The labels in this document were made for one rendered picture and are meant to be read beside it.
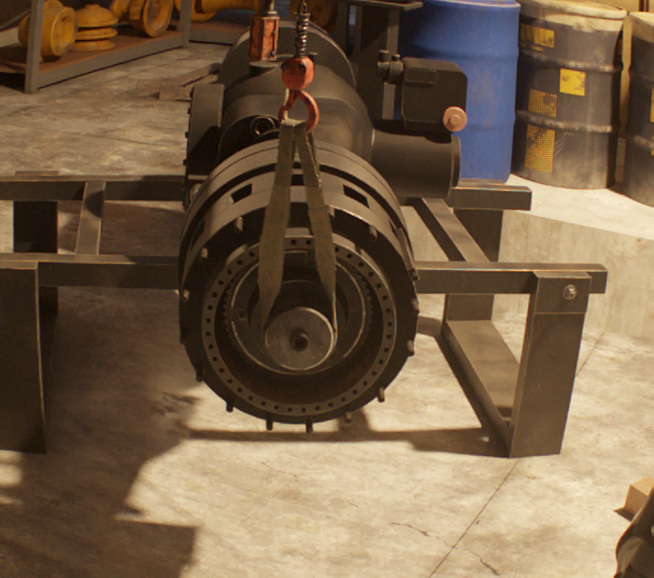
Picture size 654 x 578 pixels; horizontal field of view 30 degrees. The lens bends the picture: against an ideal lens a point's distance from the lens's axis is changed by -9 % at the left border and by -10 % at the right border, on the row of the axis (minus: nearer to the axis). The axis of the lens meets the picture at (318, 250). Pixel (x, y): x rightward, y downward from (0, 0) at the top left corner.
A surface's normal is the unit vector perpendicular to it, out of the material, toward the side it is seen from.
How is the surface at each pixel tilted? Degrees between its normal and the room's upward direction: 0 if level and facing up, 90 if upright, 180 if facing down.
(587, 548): 0
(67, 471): 0
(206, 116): 49
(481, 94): 90
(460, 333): 0
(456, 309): 90
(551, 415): 90
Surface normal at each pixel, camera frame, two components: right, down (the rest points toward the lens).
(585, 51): 0.11, 0.31
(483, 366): 0.06, -0.95
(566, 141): -0.15, 0.29
